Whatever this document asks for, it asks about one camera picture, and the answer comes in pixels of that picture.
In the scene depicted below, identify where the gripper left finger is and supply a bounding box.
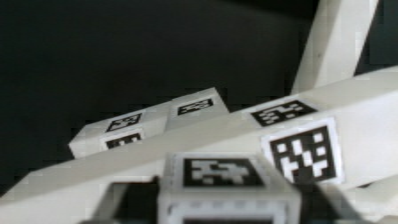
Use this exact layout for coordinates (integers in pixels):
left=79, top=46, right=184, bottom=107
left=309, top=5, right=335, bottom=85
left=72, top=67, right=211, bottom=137
left=81, top=181, right=159, bottom=224

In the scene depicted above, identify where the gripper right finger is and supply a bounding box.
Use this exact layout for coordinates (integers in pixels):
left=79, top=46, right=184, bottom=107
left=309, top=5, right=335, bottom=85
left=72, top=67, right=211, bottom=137
left=294, top=184, right=373, bottom=224

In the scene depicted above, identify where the white tagged leg cube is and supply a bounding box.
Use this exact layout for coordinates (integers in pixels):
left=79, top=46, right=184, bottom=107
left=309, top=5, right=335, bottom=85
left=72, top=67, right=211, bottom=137
left=158, top=152, right=302, bottom=224

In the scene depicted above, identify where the white chair back part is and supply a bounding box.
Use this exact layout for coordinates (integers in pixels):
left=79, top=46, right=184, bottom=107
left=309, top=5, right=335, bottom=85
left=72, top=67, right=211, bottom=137
left=0, top=0, right=398, bottom=224

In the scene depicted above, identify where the white chair leg block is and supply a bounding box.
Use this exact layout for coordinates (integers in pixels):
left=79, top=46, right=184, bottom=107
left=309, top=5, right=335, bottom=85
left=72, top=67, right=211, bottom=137
left=69, top=104, right=168, bottom=158
left=165, top=88, right=229, bottom=131

